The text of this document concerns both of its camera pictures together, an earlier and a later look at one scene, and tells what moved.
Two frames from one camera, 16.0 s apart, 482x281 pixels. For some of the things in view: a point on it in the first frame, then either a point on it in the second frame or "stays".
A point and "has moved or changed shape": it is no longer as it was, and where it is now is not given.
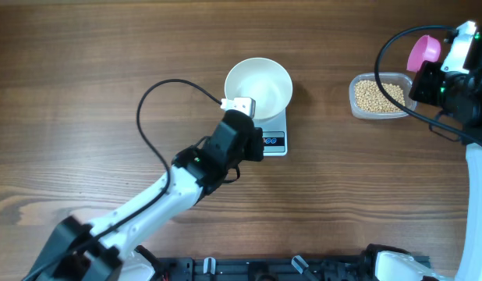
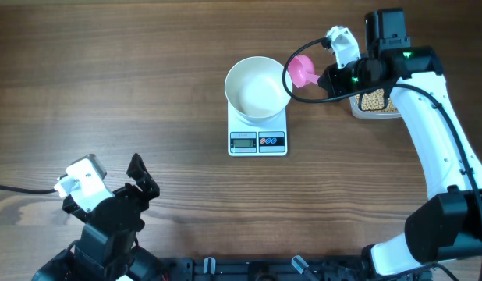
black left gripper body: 251,151 → 76,208
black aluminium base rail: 268,269 stays
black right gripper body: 437,87 → 349,79
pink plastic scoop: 424,48 has moved or changed shape
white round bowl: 264,80 stays
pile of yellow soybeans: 369,100 stays
